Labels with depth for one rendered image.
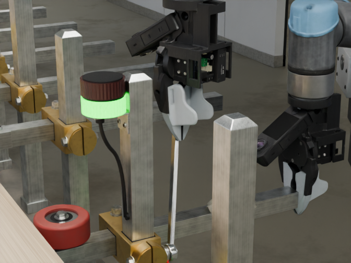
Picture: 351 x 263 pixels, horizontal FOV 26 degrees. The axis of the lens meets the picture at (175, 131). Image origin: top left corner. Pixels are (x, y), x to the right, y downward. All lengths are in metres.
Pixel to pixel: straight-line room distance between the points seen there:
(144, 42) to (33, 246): 0.33
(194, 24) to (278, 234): 2.05
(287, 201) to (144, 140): 0.34
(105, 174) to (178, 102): 2.48
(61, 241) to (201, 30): 0.35
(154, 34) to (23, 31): 0.45
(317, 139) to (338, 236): 1.81
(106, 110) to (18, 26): 0.51
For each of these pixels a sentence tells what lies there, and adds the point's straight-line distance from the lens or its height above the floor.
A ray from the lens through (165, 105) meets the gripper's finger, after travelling 1.08.
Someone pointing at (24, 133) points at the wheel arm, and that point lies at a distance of 1.30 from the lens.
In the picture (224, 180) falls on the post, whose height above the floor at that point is 1.06.
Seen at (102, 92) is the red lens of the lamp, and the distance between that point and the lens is 0.99.
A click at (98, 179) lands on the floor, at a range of 3.48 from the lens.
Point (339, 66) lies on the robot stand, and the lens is 1.74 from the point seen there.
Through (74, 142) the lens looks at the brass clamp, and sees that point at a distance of 1.26.
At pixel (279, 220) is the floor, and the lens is 3.12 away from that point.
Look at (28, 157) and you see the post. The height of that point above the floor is 0.82.
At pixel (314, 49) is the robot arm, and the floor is 1.11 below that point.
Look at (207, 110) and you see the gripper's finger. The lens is 1.09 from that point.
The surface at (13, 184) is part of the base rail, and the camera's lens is 1.73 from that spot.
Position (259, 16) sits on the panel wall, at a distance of 5.42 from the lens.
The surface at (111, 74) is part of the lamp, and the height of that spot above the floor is 1.11.
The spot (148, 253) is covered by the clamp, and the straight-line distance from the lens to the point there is 1.09.
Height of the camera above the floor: 1.39
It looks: 20 degrees down
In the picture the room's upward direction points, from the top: straight up
